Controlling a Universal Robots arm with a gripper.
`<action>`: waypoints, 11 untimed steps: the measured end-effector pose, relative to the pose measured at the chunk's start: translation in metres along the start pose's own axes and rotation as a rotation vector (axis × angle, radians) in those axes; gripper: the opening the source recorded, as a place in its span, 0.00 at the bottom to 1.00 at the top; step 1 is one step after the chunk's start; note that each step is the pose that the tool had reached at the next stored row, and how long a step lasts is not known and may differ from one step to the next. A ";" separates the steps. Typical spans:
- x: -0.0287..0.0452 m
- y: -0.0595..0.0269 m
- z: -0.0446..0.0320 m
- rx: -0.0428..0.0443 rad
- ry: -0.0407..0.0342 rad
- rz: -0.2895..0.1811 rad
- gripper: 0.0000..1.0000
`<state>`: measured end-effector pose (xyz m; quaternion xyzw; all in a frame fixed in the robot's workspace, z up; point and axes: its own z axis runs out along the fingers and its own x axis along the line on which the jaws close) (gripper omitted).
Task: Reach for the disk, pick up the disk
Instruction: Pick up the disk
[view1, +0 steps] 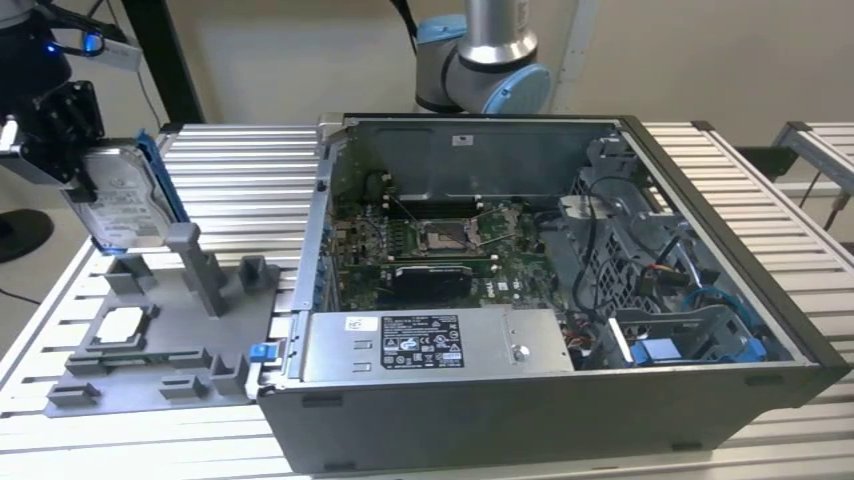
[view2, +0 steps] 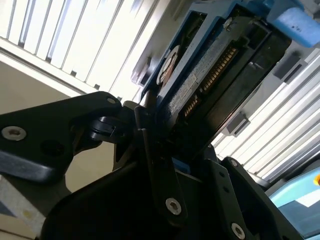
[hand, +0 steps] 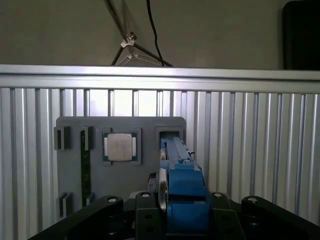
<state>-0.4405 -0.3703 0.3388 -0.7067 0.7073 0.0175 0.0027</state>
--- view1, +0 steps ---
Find power wire with black plug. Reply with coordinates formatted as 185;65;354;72
639;234;688;301

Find blue plastic bay clip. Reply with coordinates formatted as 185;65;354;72
741;327;769;362

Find white box with blue light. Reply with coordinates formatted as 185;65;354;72
82;29;142;72

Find CPU socket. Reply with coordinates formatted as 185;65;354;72
416;218;481;257

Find metal socket cover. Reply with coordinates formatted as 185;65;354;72
469;204;521;239

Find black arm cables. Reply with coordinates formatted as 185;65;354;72
388;0;422;36

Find blue data wire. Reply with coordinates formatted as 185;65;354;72
683;285;760;331

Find black bracket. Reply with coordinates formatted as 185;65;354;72
735;144;800;182

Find black open PC case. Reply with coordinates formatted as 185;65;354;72
256;112;852;474

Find black upright post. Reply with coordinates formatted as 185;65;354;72
121;0;206;126

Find silver power supply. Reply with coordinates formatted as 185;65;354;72
296;307;576;384

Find thin wire locking lever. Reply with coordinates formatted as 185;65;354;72
390;194;429;226

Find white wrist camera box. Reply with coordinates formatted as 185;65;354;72
0;115;62;187

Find grey perforated drive cage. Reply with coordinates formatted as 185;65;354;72
543;137;735;321

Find green RAM stick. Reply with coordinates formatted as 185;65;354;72
85;350;205;367

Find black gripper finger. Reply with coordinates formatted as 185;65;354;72
30;81;108;204

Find green motherboard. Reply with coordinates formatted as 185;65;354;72
325;194;575;311

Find round black stand base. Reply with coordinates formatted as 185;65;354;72
0;209;56;264

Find black graphics card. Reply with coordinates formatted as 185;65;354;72
385;263;476;306

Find hard disk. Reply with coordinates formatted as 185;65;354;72
57;128;192;256

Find silver CPU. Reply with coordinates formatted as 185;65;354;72
92;309;145;345

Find aluminium side table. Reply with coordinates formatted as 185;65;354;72
769;119;854;201

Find grey metal disk bay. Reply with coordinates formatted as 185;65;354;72
599;299;768;369

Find blue plastic block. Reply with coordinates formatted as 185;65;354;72
628;339;683;362

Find grey parts rack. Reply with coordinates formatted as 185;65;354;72
42;223;281;419

